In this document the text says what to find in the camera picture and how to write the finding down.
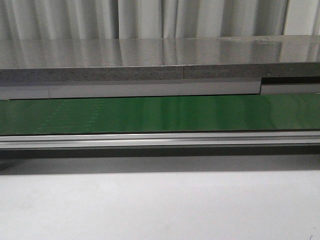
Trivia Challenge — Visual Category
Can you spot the green conveyor belt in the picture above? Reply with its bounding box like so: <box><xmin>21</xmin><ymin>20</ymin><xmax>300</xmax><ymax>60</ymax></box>
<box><xmin>0</xmin><ymin>93</ymin><xmax>320</xmax><ymax>136</ymax></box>

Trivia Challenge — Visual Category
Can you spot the white pleated curtain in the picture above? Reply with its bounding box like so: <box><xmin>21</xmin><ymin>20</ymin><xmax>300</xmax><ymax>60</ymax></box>
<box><xmin>0</xmin><ymin>0</ymin><xmax>320</xmax><ymax>40</ymax></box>

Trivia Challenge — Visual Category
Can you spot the aluminium front conveyor rail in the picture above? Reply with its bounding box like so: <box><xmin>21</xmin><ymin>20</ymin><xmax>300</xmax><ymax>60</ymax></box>
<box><xmin>0</xmin><ymin>130</ymin><xmax>320</xmax><ymax>150</ymax></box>

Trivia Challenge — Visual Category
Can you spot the grey rear conveyor rail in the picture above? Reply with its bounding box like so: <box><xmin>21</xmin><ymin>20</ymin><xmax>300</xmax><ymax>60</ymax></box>
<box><xmin>0</xmin><ymin>76</ymin><xmax>320</xmax><ymax>100</ymax></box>

